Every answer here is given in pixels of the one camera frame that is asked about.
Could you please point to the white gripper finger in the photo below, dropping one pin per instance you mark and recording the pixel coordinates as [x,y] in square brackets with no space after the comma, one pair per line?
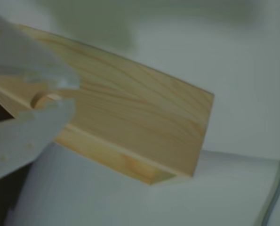
[24,54]
[22,139]

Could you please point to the open pale wooden box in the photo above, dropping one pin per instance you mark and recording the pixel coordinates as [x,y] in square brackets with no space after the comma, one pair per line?
[135,113]

